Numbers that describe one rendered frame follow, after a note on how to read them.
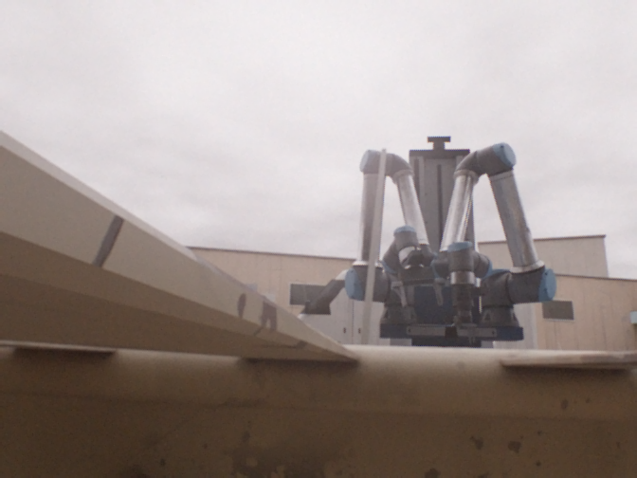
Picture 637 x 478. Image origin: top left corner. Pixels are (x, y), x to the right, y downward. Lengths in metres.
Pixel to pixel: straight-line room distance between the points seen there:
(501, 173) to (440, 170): 0.61
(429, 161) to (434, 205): 0.26
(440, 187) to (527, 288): 0.78
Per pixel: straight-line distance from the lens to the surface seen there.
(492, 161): 2.13
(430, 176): 2.64
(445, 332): 2.19
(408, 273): 1.73
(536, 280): 2.18
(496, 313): 2.24
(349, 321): 8.70
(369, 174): 2.22
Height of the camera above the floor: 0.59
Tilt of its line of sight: 14 degrees up
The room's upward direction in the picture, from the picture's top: 2 degrees clockwise
